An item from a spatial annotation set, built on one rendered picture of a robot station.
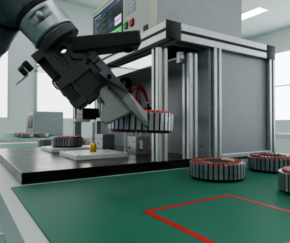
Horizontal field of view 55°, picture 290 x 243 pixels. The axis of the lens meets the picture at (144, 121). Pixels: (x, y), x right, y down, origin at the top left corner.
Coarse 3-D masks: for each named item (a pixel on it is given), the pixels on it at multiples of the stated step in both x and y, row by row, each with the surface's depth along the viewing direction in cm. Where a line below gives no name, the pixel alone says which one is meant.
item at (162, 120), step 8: (152, 112) 43; (160, 112) 44; (168, 112) 46; (120, 120) 44; (128, 120) 43; (136, 120) 44; (152, 120) 43; (160, 120) 44; (168, 120) 45; (112, 128) 45; (120, 128) 44; (128, 128) 43; (136, 128) 43; (144, 128) 43; (152, 128) 43; (160, 128) 44; (168, 128) 45
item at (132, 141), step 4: (128, 136) 88; (132, 136) 86; (136, 136) 85; (140, 136) 85; (144, 136) 86; (148, 136) 86; (128, 140) 88; (132, 140) 85; (136, 140) 84; (144, 140) 86; (148, 140) 86; (128, 144) 87; (132, 144) 85; (136, 144) 84; (144, 144) 86; (148, 144) 86; (128, 148) 87; (132, 148) 85; (136, 148) 84; (144, 148) 86; (148, 148) 86; (128, 152) 87; (132, 152) 85; (136, 152) 84; (140, 152) 85; (144, 152) 85; (148, 152) 86
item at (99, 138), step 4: (96, 136) 109; (100, 136) 106; (104, 136) 105; (108, 136) 106; (112, 136) 107; (96, 140) 109; (100, 140) 106; (104, 140) 105; (108, 140) 106; (112, 140) 106; (96, 144) 109; (100, 144) 106; (104, 144) 105; (108, 144) 106; (112, 144) 106; (104, 148) 105; (108, 148) 106
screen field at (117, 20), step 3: (120, 15) 95; (114, 18) 98; (117, 18) 96; (120, 18) 95; (111, 21) 100; (114, 21) 98; (117, 21) 96; (120, 21) 95; (108, 24) 103; (111, 24) 100; (114, 24) 98; (117, 24) 96; (108, 27) 103; (111, 27) 100
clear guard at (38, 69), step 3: (39, 66) 84; (108, 66) 96; (111, 66) 97; (114, 66) 98; (33, 69) 83; (36, 69) 102; (39, 69) 102; (42, 69) 102; (30, 72) 83; (42, 72) 107; (45, 72) 107; (27, 75) 84; (24, 78) 88; (18, 81) 97
